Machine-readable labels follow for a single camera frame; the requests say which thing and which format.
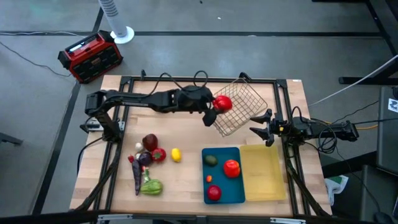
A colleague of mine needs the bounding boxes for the black desk frame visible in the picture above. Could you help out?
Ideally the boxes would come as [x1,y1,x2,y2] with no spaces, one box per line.
[312,0,398,85]

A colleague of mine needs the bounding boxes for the yellow plastic tray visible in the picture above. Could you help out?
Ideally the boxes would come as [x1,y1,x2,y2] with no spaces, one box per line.
[239,144,287,202]

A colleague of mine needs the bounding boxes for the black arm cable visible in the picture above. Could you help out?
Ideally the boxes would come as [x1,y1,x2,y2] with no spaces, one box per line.
[76,136,103,177]
[316,118,339,155]

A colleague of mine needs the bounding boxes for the gold wire basket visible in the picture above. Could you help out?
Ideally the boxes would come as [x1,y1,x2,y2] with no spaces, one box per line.
[212,77,269,138]

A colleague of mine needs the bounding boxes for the black floor cable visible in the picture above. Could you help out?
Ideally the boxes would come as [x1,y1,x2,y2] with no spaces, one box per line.
[0,41,74,78]

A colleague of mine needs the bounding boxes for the dark red oval fruit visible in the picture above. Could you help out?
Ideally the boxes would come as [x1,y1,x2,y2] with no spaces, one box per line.
[142,133,159,152]

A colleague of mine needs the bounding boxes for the white cable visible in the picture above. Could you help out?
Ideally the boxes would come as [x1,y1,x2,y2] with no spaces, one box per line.
[307,54,398,108]

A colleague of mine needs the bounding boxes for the black cabinet with sticker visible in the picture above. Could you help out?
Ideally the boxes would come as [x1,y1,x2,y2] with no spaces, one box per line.
[376,86,398,177]

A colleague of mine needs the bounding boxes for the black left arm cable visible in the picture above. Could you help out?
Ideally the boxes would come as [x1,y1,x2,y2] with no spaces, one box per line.
[76,136,103,177]

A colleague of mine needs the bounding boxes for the round purple cabbage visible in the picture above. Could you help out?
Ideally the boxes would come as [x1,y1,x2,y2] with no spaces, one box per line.
[138,151,154,167]

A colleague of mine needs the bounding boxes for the red black jobsite radio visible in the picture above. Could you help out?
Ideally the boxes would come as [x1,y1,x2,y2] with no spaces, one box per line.
[57,30,124,84]

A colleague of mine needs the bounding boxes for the dark green avocado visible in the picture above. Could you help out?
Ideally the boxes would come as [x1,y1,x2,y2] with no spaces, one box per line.
[204,154,219,167]

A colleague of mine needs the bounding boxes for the blue plastic tray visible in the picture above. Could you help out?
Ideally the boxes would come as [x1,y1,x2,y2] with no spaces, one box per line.
[201,146,246,205]

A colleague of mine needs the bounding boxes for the white green bag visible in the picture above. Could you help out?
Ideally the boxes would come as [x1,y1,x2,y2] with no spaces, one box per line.
[325,175,349,207]

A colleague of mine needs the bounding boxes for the red fruit with green top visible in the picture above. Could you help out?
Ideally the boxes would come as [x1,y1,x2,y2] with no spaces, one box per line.
[151,147,167,163]

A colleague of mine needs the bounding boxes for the black aluminium table frame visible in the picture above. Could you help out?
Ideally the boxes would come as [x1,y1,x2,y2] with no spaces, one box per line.
[70,68,332,218]

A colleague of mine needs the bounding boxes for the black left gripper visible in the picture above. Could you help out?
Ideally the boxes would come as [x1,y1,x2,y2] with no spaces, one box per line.
[177,85,219,128]

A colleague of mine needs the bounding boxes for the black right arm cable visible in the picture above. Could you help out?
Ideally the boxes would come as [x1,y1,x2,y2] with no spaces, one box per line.
[316,118,339,155]

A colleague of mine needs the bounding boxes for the silver metal bracket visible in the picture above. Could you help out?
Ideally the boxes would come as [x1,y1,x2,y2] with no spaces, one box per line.
[269,217,307,224]
[96,213,134,224]

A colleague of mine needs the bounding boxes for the grey floor cable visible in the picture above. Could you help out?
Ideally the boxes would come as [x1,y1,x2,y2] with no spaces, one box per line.
[0,30,85,37]

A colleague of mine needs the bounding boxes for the green ridged squash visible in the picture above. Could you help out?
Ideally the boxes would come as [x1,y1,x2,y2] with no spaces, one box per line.
[139,179,164,197]

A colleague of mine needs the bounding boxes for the grey furniture foot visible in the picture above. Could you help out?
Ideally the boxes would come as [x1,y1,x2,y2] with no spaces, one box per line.
[0,132,24,147]

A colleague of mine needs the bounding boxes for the white tower fan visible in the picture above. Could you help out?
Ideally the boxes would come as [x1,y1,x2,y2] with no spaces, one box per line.
[98,0,135,45]

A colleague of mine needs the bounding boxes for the red bell pepper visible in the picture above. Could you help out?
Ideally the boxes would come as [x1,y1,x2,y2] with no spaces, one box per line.
[212,95,233,113]

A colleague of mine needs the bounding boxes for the yellow cable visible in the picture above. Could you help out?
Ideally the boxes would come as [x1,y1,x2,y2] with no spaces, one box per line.
[356,123,379,131]

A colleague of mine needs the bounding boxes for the purple eggplant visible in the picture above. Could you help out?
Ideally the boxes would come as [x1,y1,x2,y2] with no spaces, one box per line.
[131,159,143,197]

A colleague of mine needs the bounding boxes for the orange red tomato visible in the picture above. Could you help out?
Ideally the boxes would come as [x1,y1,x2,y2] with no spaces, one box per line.
[223,159,242,179]

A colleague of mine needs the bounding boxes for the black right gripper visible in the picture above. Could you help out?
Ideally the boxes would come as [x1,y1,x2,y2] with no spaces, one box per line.
[249,108,293,147]

